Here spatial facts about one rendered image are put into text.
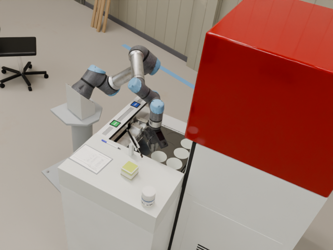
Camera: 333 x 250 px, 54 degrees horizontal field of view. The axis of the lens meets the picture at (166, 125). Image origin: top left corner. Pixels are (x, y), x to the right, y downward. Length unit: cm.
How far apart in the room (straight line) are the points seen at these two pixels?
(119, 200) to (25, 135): 204
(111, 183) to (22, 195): 140
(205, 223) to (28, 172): 178
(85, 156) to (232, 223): 95
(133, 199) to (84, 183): 29
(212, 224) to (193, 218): 13
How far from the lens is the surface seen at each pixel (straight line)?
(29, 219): 294
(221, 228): 212
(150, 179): 186
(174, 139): 222
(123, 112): 230
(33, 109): 397
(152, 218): 174
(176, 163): 206
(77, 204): 207
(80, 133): 256
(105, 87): 242
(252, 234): 207
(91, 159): 195
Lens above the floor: 237
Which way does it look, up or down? 39 degrees down
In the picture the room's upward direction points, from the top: 9 degrees clockwise
